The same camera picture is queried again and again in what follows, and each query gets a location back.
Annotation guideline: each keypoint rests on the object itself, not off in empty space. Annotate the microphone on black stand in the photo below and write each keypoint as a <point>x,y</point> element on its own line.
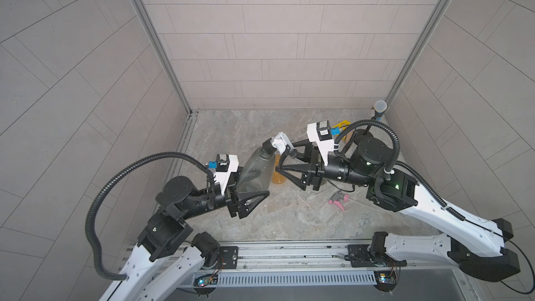
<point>379,108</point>

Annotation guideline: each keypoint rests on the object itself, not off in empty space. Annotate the pink grey spray nozzle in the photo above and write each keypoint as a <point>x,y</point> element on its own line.
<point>338,199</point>

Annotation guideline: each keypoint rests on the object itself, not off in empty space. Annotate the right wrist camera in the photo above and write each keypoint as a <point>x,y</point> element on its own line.
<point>320,133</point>

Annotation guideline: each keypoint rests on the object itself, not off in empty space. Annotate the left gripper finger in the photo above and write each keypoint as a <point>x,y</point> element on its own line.
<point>242,180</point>
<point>248,201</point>

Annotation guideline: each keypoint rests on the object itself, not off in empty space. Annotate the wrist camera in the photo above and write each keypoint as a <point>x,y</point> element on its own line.
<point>223,166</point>
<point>320,133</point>

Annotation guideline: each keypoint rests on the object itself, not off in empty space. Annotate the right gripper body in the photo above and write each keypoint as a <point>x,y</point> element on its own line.
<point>319,158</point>

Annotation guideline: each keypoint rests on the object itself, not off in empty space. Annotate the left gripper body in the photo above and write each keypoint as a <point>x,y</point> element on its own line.
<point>210,201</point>

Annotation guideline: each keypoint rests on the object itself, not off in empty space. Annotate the black white spray nozzle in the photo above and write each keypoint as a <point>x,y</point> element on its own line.
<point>283,145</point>

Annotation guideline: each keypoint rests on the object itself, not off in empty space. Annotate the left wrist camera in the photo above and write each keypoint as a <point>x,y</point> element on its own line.
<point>223,166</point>

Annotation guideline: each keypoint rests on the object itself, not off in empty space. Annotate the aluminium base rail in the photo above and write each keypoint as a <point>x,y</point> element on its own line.
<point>264,264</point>

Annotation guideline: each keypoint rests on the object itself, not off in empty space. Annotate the grey bottle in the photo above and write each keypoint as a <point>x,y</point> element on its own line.
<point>261,165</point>

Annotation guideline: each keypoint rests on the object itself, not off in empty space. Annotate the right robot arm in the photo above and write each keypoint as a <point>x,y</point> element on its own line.
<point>475,245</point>

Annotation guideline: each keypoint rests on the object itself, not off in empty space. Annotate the yellow triangle block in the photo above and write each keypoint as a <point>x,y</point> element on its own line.
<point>340,127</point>

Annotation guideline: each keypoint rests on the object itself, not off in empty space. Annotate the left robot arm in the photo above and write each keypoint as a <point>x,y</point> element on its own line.
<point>163,257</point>

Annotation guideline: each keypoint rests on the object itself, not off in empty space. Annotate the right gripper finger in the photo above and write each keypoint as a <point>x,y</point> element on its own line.
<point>305,151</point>
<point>299,174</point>

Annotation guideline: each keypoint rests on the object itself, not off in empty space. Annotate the orange plastic bottle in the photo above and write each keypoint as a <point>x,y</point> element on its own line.
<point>277,178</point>

